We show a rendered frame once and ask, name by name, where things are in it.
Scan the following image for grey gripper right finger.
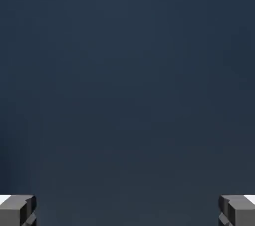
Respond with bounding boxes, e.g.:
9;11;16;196
218;194;255;226

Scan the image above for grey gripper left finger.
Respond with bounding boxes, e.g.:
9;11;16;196
0;194;38;226

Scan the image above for dark blue cabinet door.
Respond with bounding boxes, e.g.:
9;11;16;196
0;0;255;226

